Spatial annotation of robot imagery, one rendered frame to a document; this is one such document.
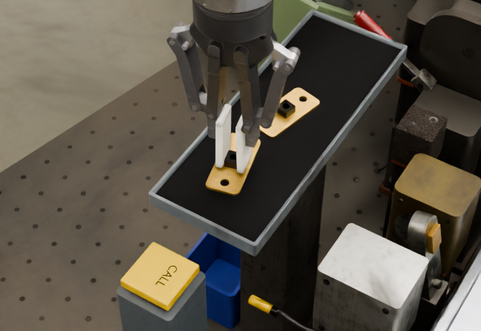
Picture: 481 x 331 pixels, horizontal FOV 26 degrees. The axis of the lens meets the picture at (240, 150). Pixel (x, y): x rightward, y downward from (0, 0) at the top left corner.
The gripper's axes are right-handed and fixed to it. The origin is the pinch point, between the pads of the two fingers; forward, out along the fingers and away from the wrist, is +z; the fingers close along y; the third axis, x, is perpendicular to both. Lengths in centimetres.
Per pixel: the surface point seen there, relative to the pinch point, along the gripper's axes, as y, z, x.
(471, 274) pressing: 27.7, 22.9, 7.9
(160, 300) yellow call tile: -2.0, 7.2, -17.0
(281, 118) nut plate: 2.2, 7.0, 11.0
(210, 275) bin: -10, 53, 18
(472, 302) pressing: 28.5, 23.2, 4.2
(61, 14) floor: -102, 124, 141
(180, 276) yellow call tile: -1.2, 7.2, -13.6
